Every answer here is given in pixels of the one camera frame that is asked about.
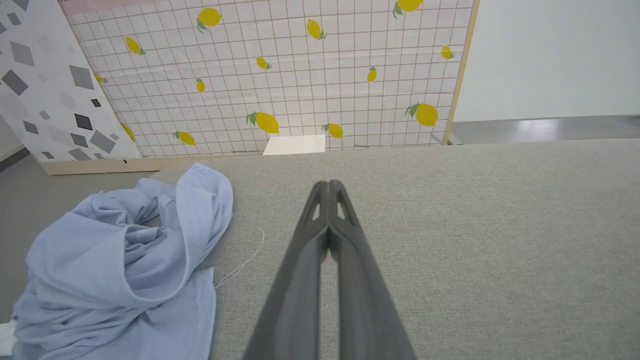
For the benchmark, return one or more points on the white box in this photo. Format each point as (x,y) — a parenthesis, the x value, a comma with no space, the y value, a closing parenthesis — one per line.
(295,145)

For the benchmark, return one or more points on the thin white thread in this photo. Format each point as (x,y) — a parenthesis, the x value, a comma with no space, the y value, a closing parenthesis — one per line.
(262,241)

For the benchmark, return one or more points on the white panel with grey diamonds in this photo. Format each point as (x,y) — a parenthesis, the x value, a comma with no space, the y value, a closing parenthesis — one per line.
(45,100)

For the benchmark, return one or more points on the grey fabric sofa cushion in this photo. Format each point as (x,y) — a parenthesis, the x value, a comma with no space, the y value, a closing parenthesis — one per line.
(475,250)

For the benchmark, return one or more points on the light blue and white garment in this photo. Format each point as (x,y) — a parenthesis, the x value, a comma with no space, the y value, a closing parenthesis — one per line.
(100,260)

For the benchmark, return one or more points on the lemon print grid panel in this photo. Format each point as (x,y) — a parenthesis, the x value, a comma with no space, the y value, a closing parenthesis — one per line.
(300,90)

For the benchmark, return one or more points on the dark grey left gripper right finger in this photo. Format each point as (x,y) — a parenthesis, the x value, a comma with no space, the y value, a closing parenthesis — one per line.
(365,300)

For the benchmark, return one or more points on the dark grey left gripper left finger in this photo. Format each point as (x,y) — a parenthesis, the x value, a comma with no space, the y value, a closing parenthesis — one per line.
(295,300)

